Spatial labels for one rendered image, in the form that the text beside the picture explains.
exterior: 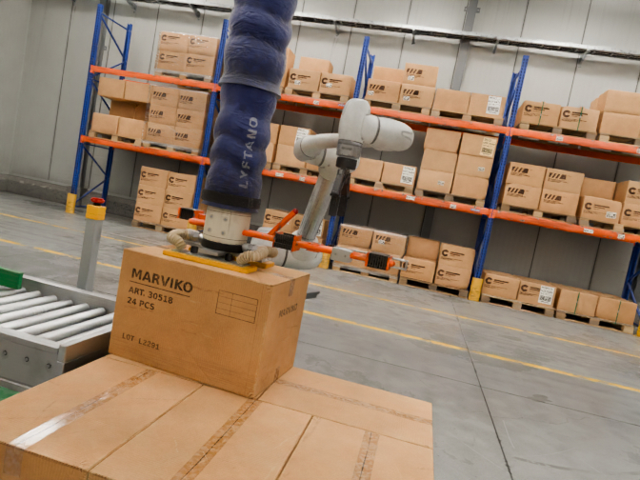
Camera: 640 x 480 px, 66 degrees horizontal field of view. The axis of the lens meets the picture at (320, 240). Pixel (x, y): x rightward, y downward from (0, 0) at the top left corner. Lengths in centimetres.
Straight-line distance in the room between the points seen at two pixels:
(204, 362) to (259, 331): 24
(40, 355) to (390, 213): 881
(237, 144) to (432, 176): 727
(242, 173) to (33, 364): 97
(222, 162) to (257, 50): 41
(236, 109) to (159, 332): 85
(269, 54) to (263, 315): 92
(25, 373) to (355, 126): 143
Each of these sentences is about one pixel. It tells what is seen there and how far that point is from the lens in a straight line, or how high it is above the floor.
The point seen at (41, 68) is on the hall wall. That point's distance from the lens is 1397.
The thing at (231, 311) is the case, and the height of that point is 82.
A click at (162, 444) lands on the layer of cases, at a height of 54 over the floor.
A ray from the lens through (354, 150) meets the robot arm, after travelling 178.
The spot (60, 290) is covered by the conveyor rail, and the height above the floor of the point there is 58.
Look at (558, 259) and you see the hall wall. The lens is 1055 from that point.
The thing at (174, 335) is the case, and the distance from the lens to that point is 185.
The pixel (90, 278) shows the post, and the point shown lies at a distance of 286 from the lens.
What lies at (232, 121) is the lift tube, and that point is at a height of 147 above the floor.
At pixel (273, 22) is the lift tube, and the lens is 190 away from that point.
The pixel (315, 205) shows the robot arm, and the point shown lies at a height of 122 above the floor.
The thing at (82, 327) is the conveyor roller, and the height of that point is 54.
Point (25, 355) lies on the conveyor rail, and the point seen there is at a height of 54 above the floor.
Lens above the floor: 126
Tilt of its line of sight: 5 degrees down
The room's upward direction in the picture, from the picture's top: 11 degrees clockwise
